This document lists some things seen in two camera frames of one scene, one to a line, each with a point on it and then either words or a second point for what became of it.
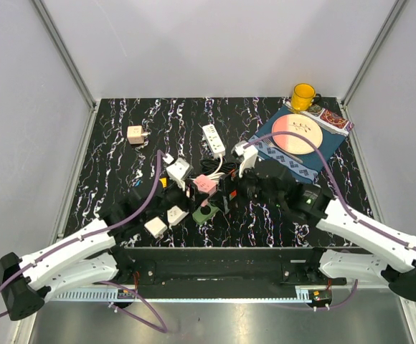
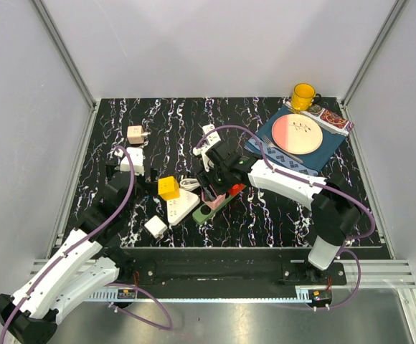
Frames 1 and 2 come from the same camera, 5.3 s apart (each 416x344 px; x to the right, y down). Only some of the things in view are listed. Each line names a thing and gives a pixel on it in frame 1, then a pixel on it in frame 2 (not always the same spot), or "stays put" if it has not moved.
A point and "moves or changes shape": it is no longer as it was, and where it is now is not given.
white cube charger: x=156 y=226 stays put
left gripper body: x=176 y=195 → x=145 y=187
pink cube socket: x=204 y=183 moves or changes shape
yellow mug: x=303 y=97 stays put
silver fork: x=268 y=141 stays put
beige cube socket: x=135 y=134 stays put
